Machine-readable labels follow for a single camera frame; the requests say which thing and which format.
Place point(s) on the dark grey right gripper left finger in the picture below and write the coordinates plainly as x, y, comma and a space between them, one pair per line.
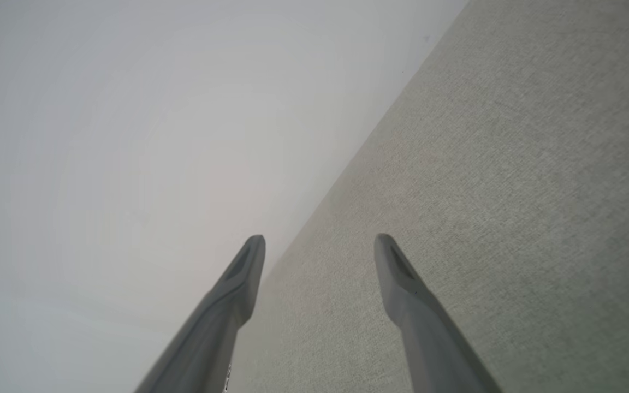
227, 316

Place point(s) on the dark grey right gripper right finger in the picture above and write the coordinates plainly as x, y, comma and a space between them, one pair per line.
423, 327

